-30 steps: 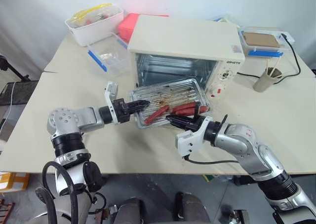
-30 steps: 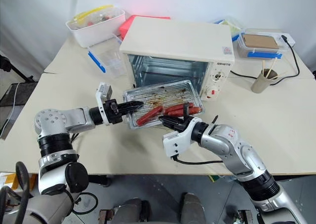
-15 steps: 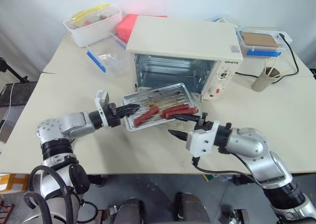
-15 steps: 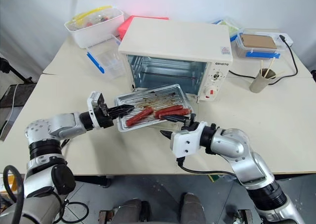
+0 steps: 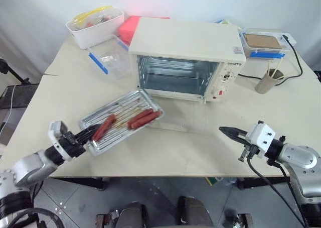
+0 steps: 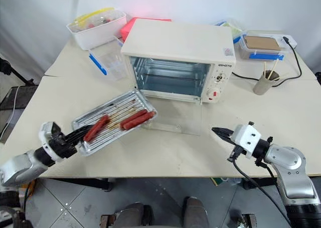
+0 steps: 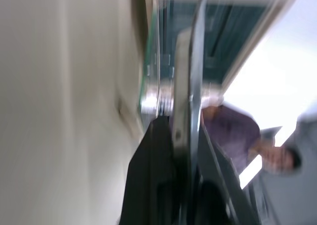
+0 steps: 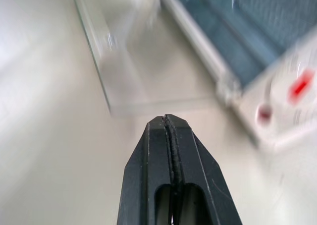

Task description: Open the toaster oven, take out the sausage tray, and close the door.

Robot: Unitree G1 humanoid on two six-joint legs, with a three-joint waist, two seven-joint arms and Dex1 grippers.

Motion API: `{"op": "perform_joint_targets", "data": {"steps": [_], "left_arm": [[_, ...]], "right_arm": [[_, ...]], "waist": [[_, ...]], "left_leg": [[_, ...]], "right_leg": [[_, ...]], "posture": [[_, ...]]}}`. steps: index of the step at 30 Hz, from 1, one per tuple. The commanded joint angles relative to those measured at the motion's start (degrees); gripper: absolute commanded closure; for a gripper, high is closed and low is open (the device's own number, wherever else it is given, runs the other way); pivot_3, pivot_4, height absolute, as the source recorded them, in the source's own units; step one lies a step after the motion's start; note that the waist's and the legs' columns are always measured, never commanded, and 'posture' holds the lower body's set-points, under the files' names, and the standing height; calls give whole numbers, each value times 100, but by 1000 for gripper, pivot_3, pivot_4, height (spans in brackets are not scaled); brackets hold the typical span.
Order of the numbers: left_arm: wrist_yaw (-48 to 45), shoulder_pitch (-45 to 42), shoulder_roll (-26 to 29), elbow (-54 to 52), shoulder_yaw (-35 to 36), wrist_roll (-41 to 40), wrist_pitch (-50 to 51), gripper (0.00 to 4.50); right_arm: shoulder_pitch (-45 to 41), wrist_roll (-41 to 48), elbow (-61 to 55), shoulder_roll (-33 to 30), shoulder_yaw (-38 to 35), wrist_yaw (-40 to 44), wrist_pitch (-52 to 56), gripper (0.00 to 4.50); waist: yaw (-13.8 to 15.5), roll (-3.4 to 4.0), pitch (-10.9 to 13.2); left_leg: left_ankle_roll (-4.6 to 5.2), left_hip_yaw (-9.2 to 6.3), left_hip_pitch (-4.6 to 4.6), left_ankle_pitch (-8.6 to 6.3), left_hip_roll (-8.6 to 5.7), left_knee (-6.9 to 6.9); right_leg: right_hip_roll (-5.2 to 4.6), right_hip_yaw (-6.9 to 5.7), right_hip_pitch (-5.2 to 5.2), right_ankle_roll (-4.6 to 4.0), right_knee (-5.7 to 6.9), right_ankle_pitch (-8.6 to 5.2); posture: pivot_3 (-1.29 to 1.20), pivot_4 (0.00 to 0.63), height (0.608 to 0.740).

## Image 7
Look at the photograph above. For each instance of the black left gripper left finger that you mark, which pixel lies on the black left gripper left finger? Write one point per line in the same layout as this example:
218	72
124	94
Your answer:
148	180

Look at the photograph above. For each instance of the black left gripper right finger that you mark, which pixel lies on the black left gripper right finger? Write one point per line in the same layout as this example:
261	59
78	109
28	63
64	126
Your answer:
218	192

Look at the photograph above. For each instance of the toaster oven glass door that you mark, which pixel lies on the toaster oven glass door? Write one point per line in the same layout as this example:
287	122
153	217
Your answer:
223	36

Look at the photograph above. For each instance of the cream toaster oven body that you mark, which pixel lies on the cream toaster oven body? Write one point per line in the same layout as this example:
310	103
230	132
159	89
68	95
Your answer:
69	91

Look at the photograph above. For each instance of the person in purple shirt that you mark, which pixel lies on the person in purple shirt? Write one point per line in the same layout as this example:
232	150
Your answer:
232	133

